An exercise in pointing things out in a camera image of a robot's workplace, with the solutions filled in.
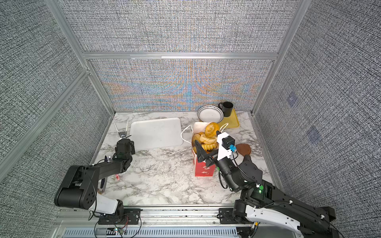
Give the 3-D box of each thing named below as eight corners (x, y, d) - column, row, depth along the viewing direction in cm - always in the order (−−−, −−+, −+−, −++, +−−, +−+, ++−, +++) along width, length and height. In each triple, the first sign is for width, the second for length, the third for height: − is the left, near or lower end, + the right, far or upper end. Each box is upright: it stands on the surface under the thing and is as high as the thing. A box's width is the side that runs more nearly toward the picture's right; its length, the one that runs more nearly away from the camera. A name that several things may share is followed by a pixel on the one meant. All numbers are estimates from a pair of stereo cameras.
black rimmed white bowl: (198, 123, 115) (198, 120, 112) (197, 108, 126) (197, 105, 123) (223, 123, 115) (224, 120, 112) (220, 108, 126) (221, 105, 123)
